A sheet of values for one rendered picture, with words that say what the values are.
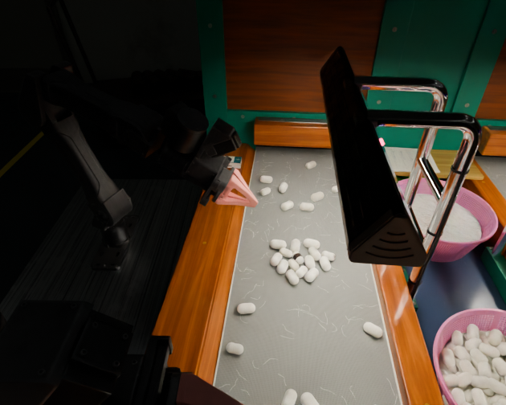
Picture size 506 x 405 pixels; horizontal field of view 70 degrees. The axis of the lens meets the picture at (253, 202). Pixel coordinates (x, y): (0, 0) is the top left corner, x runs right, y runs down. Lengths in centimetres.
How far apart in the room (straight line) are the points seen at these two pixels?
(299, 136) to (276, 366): 69
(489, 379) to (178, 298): 55
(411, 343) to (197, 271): 42
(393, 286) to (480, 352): 17
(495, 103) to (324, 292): 80
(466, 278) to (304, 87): 67
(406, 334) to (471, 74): 77
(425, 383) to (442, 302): 28
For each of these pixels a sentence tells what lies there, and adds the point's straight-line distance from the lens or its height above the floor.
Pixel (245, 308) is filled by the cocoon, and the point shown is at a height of 76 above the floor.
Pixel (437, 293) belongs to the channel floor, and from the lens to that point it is 94.
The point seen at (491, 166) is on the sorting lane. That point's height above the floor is 74.
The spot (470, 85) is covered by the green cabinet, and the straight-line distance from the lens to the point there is 123.
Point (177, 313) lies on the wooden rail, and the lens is 71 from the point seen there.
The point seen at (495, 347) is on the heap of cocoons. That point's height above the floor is 73.
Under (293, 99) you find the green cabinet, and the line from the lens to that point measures 116.
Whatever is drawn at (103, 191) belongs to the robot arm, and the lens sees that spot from 90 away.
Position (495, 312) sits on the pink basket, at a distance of 83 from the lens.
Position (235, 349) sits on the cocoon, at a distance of 67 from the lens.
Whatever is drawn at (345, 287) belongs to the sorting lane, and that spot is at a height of 74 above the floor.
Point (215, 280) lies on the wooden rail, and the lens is 75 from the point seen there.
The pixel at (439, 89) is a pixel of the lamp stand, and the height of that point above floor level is 111.
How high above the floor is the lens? 133
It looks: 37 degrees down
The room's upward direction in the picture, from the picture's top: straight up
